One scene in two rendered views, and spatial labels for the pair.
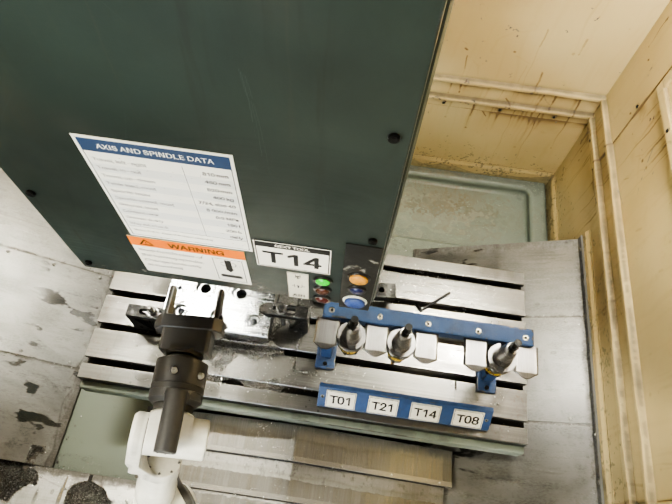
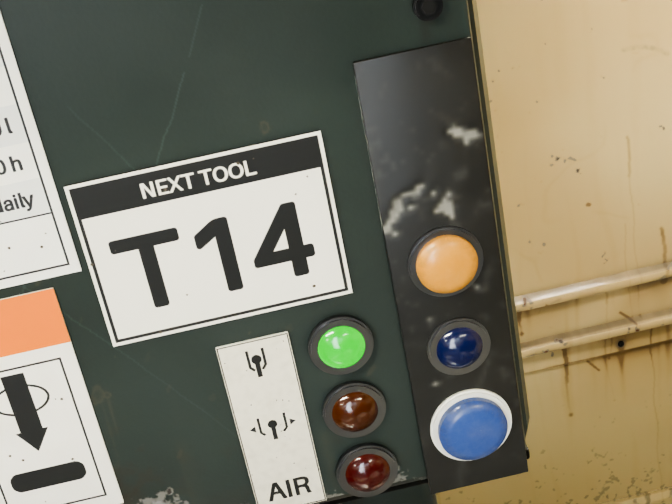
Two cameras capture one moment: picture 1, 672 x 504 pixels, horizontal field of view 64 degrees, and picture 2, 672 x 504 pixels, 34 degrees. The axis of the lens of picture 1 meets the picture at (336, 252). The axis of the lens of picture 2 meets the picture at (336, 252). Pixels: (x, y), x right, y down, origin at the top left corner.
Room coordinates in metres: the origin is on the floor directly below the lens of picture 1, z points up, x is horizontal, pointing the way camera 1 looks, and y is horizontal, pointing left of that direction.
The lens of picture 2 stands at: (-0.09, 0.05, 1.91)
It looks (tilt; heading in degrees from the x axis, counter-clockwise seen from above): 25 degrees down; 353
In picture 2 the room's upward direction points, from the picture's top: 11 degrees counter-clockwise
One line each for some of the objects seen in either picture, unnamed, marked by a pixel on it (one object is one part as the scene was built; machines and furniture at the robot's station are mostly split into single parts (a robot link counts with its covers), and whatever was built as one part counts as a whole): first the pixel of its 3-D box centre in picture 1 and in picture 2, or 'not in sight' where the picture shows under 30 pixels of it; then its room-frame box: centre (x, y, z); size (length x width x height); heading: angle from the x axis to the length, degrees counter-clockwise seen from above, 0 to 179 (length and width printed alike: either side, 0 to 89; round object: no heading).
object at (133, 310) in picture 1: (154, 317); not in sight; (0.48, 0.47, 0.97); 0.13 x 0.03 x 0.15; 86
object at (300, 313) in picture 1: (284, 314); not in sight; (0.52, 0.12, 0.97); 0.13 x 0.03 x 0.15; 86
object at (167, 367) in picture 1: (184, 352); not in sight; (0.26, 0.25, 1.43); 0.13 x 0.12 x 0.10; 90
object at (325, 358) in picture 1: (328, 334); not in sight; (0.45, 0.00, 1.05); 0.10 x 0.05 x 0.30; 176
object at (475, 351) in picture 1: (475, 355); not in sight; (0.37, -0.32, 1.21); 0.07 x 0.05 x 0.01; 176
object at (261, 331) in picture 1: (224, 293); not in sight; (0.57, 0.30, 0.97); 0.29 x 0.23 x 0.05; 86
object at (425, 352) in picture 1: (425, 348); not in sight; (0.38, -0.21, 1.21); 0.07 x 0.05 x 0.01; 176
